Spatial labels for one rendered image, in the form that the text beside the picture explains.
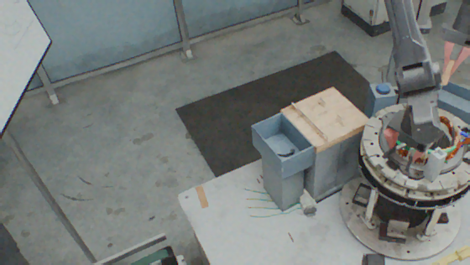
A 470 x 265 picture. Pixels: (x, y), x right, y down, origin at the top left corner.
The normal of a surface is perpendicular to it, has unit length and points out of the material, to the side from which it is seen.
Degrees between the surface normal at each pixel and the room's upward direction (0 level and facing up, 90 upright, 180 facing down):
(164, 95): 0
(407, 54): 74
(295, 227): 0
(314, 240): 0
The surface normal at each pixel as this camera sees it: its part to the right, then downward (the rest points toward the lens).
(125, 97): -0.01, -0.65
